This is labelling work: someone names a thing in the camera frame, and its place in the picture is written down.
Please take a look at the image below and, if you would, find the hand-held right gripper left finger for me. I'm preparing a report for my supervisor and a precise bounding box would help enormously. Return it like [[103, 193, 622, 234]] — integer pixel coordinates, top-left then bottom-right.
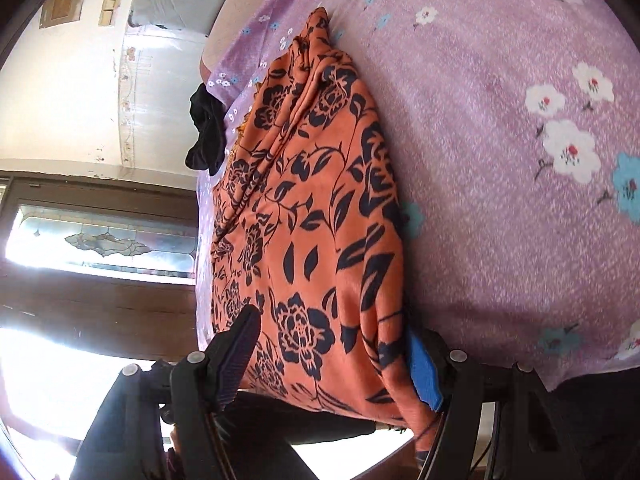
[[80, 304, 262, 480]]

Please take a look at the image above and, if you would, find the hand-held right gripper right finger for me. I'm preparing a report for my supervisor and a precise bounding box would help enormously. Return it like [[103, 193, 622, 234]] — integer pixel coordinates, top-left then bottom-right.
[[405, 327, 587, 480]]

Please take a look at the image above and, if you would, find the orange black floral cloth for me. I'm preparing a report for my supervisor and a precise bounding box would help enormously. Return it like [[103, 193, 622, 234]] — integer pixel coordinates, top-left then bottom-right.
[[209, 6, 451, 453]]

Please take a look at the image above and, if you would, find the brown wooden door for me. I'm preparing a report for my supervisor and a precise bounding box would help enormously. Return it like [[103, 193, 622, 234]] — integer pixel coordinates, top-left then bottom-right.
[[0, 169, 202, 352]]

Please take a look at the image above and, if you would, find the person's dark clothing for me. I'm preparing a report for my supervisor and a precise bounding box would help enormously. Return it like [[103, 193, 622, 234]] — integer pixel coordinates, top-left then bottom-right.
[[542, 372, 640, 480]]

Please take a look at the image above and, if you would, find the stained glass door pane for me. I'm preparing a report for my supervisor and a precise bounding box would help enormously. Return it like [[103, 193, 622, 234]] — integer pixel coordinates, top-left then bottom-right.
[[4, 203, 199, 279]]

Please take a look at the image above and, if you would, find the purple floral bedsheet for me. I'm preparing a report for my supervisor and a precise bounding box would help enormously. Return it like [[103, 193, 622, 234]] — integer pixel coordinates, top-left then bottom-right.
[[195, 0, 640, 393]]

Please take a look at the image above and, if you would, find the beige light switch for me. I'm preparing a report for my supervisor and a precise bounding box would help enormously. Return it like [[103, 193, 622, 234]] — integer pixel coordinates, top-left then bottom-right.
[[98, 0, 124, 27]]

